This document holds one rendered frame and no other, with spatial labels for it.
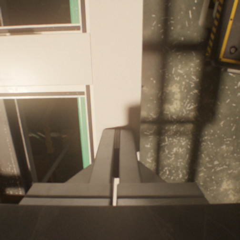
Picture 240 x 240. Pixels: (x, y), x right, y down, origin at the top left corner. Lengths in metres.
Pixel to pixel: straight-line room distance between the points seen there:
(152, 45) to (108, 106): 0.97
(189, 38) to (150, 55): 0.25
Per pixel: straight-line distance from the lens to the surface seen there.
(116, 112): 0.15
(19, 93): 0.24
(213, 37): 0.88
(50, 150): 1.01
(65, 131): 1.18
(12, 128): 0.65
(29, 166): 0.71
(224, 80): 1.27
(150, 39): 1.11
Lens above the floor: 1.08
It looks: 73 degrees down
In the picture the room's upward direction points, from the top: 179 degrees counter-clockwise
